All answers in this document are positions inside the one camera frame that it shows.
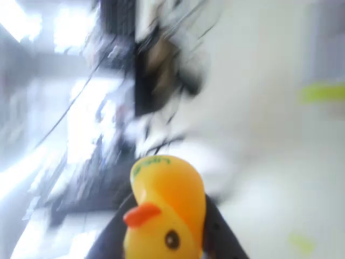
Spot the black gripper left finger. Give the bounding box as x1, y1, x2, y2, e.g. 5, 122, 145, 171
87, 193, 137, 259

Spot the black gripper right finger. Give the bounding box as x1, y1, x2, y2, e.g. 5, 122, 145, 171
202, 193, 250, 259

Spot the yellow rubber duck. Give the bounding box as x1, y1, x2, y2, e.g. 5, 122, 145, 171
123, 154, 208, 259

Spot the yellow tape strip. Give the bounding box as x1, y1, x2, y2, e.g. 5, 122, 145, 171
297, 82, 345, 104

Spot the black device with cables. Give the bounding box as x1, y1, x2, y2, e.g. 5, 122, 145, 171
133, 24, 211, 118

